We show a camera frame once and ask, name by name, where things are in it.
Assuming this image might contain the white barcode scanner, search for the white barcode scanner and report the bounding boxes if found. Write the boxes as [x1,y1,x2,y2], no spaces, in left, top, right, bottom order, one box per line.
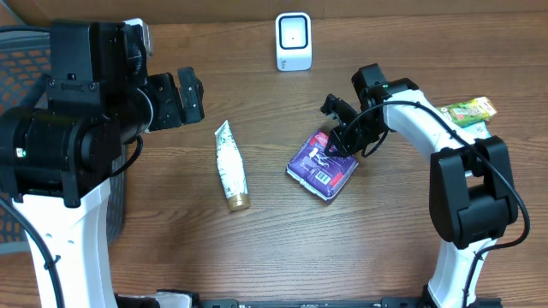
[275,12,313,72]

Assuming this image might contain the white cream tube gold cap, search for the white cream tube gold cap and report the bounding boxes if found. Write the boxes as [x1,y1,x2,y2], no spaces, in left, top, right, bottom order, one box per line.
[215,120,251,211]

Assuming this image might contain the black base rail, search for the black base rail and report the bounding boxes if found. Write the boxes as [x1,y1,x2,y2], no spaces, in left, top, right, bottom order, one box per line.
[113,290,504,308]

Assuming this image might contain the purple snack packet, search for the purple snack packet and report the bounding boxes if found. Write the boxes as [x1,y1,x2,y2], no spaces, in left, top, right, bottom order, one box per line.
[286,130,358,203]

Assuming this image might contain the green tea carton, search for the green tea carton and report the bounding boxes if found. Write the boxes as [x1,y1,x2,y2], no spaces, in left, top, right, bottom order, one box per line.
[437,97,497,127]

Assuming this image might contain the teal snack packet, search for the teal snack packet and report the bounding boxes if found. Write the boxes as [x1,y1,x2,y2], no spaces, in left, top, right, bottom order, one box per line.
[463,121,491,139]

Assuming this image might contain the grey plastic mesh basket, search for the grey plastic mesh basket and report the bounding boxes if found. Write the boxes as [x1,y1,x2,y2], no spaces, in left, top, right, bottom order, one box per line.
[1,32,126,254]

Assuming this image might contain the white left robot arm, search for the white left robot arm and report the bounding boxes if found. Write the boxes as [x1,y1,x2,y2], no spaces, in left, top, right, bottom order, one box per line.
[1,18,205,308]

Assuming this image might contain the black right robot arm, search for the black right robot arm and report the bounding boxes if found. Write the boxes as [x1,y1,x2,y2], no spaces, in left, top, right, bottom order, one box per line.
[320,64,527,307]

